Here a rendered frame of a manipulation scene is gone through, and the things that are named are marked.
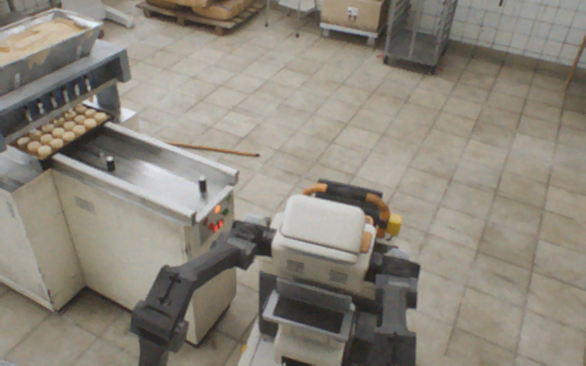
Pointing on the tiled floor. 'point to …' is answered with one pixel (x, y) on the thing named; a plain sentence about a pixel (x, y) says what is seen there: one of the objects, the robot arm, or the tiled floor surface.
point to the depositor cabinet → (43, 228)
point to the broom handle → (209, 148)
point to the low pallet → (186, 16)
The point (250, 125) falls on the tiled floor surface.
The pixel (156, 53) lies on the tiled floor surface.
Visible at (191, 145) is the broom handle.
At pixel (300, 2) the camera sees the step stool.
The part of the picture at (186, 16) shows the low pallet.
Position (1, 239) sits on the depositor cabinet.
